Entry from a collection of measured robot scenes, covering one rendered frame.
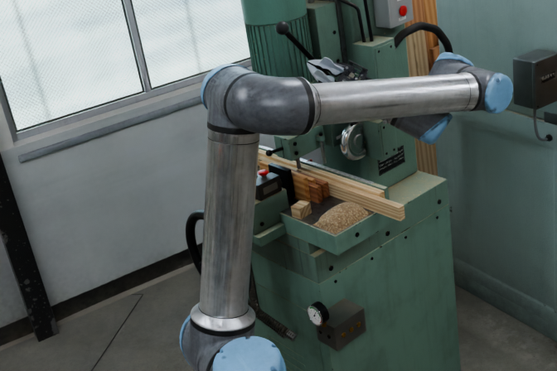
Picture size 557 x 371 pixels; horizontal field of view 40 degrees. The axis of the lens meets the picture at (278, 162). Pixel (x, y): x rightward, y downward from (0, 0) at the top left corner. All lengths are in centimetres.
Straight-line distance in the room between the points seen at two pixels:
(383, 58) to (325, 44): 17
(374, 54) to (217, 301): 84
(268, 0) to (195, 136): 163
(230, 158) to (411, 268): 101
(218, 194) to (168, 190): 198
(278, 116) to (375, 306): 105
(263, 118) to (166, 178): 213
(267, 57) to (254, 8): 14
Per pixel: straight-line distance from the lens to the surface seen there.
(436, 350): 270
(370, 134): 222
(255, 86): 147
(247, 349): 167
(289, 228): 214
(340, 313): 219
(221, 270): 167
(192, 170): 361
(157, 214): 361
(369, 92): 157
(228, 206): 162
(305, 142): 223
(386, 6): 220
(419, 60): 377
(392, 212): 203
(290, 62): 208
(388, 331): 246
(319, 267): 213
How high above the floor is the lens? 188
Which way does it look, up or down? 24 degrees down
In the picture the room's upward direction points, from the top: 10 degrees counter-clockwise
